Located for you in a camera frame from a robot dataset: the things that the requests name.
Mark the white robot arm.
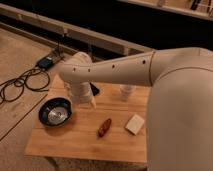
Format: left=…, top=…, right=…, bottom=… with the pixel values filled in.
left=59, top=47, right=213, bottom=171

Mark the brown sausage-shaped object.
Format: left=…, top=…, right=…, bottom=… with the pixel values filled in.
left=98, top=119, right=112, bottom=137

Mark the black smartphone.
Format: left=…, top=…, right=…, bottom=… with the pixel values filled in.
left=90, top=83, right=100, bottom=96

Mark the black power adapter box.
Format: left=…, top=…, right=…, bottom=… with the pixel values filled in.
left=36, top=56, right=54, bottom=70

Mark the black bowl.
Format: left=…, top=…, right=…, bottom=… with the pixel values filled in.
left=38, top=97, right=72, bottom=127

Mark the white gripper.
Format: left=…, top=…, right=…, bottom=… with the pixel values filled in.
left=69, top=82, right=97, bottom=109

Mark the wooden table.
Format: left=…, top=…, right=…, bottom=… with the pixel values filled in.
left=25, top=83, right=149, bottom=163

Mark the white sponge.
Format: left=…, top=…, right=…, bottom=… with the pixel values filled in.
left=125, top=114, right=145, bottom=135

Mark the white plastic cup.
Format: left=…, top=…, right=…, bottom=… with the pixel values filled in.
left=120, top=85, right=136, bottom=101

